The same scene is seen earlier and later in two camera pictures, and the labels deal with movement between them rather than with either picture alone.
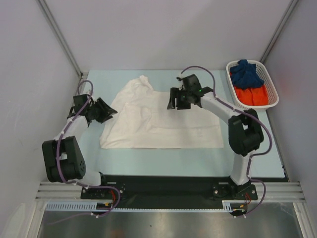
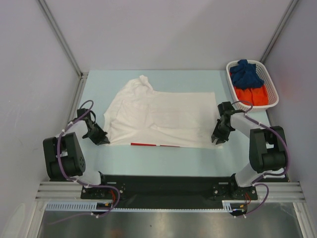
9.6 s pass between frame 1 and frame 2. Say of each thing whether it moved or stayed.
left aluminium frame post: stayed
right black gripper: moved
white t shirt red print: stayed
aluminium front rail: stayed
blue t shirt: stayed
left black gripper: moved
